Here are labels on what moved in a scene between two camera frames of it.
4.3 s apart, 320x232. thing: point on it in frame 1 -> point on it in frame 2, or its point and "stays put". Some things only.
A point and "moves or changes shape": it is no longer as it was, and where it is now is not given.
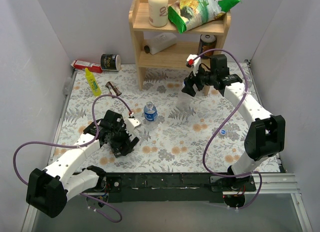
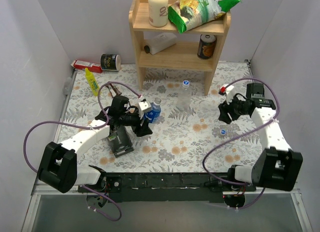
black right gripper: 192,82 -> 227,111
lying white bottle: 160,42 stays put
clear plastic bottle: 184,102 stays put
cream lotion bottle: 158,5 stays put
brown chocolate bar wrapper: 114,91 stays put
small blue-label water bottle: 151,116 moves or changes shape
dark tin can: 206,42 stays put
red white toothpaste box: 93,67 stays put
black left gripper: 121,145 -> 142,122
